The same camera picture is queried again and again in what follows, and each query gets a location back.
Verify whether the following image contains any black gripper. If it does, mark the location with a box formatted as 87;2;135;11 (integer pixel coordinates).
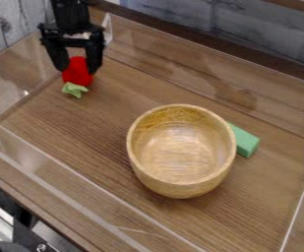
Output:
38;0;104;75

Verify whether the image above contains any red plush strawberry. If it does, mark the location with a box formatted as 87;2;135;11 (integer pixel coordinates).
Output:
62;56;92;98

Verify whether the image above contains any wooden bowl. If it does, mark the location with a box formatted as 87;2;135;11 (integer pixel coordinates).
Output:
126;103;237;199

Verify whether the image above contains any green foam block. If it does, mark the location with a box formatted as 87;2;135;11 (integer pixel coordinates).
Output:
229;124;261;158

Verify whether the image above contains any black metal stand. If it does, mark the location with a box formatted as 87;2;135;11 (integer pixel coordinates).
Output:
0;189;60;252

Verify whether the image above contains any clear acrylic tray enclosure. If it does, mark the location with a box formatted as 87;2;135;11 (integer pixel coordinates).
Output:
0;18;304;252

